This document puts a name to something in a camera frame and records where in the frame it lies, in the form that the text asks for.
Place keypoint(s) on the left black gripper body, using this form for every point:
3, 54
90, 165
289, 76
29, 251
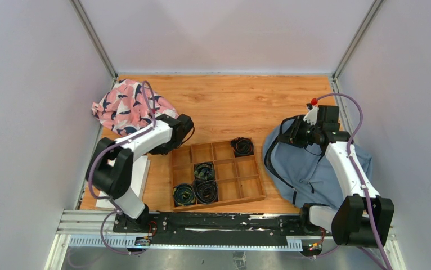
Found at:
165, 148

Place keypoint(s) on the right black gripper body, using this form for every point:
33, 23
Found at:
303, 133

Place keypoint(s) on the blue grey backpack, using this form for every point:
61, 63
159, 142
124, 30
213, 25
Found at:
301, 175

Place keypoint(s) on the white paper booklet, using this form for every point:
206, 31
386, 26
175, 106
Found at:
140, 172

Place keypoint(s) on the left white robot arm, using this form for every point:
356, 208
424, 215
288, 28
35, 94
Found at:
110, 171

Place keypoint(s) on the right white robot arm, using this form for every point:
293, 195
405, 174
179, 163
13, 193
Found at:
364, 217

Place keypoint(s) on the rolled green belt middle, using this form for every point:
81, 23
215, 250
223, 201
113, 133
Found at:
205, 171

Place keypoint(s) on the rolled black belt top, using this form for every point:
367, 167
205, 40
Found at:
242, 146

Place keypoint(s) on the pink patterned cloth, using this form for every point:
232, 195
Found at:
130, 106

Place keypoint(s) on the rolled green belt bottom-left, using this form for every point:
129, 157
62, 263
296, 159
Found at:
183, 195

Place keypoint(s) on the rolled dark belt bottom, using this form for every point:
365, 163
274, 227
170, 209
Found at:
206, 191

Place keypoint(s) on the wooden compartment tray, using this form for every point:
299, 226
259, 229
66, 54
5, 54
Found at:
238, 178

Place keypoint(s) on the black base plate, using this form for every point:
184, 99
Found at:
221, 230

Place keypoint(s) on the aluminium rail frame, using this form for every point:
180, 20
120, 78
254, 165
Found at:
84, 240

